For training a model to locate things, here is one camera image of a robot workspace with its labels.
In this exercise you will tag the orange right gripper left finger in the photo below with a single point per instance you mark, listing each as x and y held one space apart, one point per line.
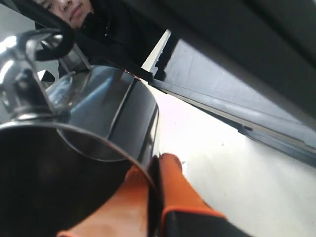
125 214

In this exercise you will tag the black corner shelf rack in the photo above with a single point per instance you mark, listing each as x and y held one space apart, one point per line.
268 44

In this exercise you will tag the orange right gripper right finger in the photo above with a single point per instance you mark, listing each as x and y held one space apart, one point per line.
185 214

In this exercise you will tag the stainless steel mug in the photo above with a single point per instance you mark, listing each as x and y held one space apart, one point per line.
66 149

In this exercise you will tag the person in black jacket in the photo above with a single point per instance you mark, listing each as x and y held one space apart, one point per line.
116 26

